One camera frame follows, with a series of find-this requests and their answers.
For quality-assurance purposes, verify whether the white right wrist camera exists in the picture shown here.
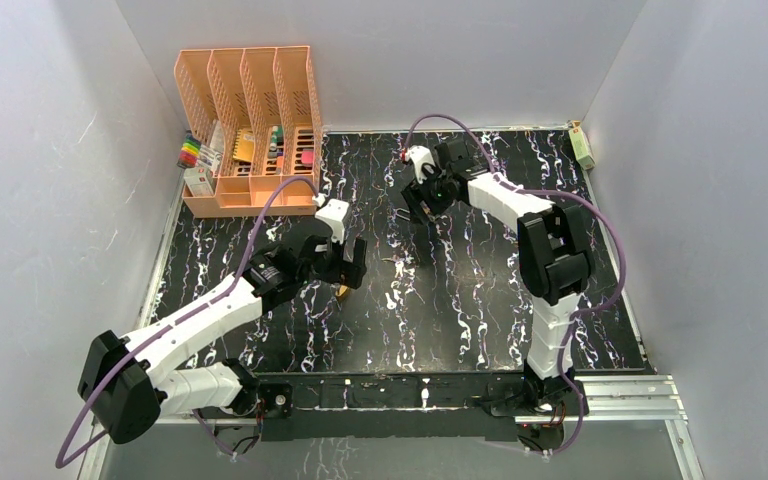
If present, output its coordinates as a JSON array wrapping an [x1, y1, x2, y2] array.
[[402, 146, 437, 184]]

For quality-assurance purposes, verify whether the pale green eraser box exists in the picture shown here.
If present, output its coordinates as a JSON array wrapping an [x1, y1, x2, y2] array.
[[569, 121, 596, 171]]

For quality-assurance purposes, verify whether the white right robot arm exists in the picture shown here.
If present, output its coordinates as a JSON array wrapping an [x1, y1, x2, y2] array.
[[401, 141, 595, 414]]

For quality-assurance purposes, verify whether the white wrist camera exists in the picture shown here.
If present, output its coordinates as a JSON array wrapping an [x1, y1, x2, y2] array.
[[402, 146, 437, 184], [312, 194, 350, 244]]

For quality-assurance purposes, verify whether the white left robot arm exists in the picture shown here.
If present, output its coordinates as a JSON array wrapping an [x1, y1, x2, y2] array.
[[78, 235, 367, 444]]

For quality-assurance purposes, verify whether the orange plastic file organizer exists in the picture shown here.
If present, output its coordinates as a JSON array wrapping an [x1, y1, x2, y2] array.
[[174, 46, 323, 219]]

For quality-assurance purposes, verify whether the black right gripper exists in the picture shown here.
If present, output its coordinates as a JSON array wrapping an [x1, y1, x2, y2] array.
[[399, 162, 452, 228]]

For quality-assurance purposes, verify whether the coloured marker set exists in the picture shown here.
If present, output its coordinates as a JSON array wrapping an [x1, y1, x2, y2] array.
[[177, 131, 202, 169]]

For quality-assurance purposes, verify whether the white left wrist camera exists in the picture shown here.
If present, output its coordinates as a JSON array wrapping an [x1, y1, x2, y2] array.
[[312, 194, 350, 244]]

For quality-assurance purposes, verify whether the small white box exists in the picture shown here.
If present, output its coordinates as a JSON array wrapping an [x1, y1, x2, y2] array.
[[183, 166, 215, 198]]

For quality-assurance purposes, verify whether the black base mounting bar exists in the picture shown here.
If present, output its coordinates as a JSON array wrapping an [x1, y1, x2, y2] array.
[[191, 370, 591, 444]]

